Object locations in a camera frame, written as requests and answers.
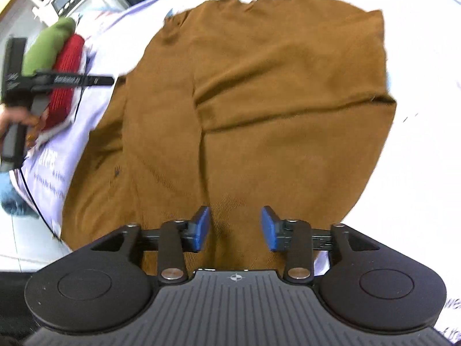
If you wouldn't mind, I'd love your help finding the green folded cloth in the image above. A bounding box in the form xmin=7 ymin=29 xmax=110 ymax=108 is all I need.
xmin=22 ymin=17 xmax=77 ymax=77

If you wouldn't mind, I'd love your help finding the brown garment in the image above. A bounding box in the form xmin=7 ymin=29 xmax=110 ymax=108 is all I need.
xmin=59 ymin=0 xmax=398 ymax=272

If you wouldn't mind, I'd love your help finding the light blue cloth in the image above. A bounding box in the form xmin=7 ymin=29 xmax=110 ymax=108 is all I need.
xmin=0 ymin=172 xmax=40 ymax=220

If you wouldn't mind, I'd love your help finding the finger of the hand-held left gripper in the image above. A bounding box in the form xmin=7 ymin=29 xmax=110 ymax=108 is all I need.
xmin=27 ymin=70 xmax=116 ymax=91

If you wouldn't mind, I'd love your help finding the purple floral bedsheet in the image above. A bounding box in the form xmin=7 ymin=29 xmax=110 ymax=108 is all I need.
xmin=9 ymin=0 xmax=461 ymax=343

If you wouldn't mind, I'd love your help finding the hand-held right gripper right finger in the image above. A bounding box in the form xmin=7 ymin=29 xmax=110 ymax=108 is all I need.
xmin=261 ymin=205 xmax=381 ymax=282

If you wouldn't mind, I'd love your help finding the person's left hand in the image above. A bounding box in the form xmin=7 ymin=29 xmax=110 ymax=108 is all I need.
xmin=0 ymin=109 xmax=43 ymax=145

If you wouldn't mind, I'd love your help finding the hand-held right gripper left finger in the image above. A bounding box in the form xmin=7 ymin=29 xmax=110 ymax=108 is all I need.
xmin=88 ymin=205 xmax=211 ymax=282

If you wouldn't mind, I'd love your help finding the red folded cloth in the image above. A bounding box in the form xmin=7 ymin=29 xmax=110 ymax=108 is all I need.
xmin=48 ymin=34 xmax=86 ymax=127

